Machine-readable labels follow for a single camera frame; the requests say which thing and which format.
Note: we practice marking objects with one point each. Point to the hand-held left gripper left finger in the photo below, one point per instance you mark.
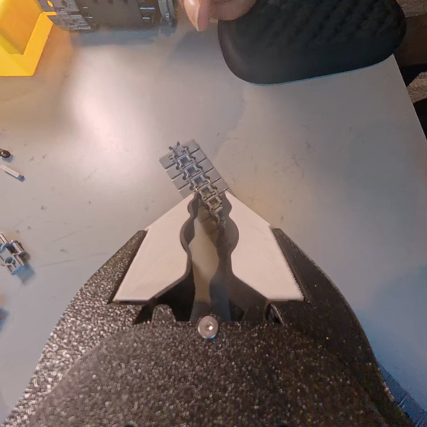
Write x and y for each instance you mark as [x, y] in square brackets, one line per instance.
[153, 263]

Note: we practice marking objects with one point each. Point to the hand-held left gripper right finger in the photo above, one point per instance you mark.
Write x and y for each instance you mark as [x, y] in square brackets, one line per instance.
[267, 260]

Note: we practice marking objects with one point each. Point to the pile of grey track links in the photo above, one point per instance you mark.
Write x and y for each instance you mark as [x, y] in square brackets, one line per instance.
[15, 255]

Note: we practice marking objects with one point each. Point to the grey desk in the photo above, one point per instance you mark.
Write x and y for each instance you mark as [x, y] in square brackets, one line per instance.
[333, 166]

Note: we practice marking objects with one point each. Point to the person's right hand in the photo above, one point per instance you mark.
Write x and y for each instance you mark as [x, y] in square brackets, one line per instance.
[220, 8]

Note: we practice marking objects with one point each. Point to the pile of small black red pins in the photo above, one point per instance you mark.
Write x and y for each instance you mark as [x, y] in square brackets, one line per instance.
[11, 171]

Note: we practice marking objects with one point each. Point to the yellow black toy tracked vehicle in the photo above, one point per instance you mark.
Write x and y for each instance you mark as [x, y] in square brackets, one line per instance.
[110, 13]

